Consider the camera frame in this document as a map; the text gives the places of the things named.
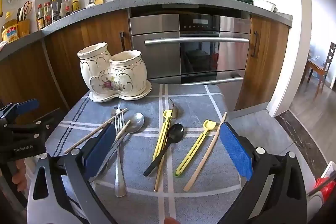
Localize yellow knife block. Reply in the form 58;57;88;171
17;18;31;38

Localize white floral ceramic utensil holder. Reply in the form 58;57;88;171
77;42;148;94

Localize wooden chopstick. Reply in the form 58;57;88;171
64;108;128;154
154;154;166;192
114;120;131;142
183;112;228;191

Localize person's left hand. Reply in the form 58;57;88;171
12;160;29;192

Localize metal fork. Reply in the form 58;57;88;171
113;108;127;197

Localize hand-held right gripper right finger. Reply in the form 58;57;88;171
218;122;307;224

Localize white ceramic drip tray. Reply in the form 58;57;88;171
89;80;153;103

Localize wooden kitchen cabinet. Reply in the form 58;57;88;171
0;9;290;115

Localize blue checked cloth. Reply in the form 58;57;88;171
45;83;265;224

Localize grey speckled countertop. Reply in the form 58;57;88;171
0;0;293;62

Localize curved metal piece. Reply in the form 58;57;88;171
167;97;179;118

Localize dark sauce bottle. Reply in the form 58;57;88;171
43;2;52;26
36;4;45;30

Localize black plastic spoon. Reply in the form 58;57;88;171
143;123;185;177

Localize red plastic bag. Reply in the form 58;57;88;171
312;176;336;199

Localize metal spoon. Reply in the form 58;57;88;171
89;113;145;182

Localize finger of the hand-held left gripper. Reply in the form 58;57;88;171
0;98;40;121
9;119;52;136

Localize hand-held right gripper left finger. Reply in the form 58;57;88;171
28;123;117;224

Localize stainless built-in oven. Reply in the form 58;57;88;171
129;13;252;85

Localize red handled scissors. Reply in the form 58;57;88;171
22;1;33;21

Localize wooden chair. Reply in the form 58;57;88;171
305;42;336;94

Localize clear bottle with yellow cap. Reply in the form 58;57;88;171
50;0;60;23

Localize white plastic jug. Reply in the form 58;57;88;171
59;0;70;18

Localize yellow oil bottle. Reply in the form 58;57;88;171
2;12;19;43

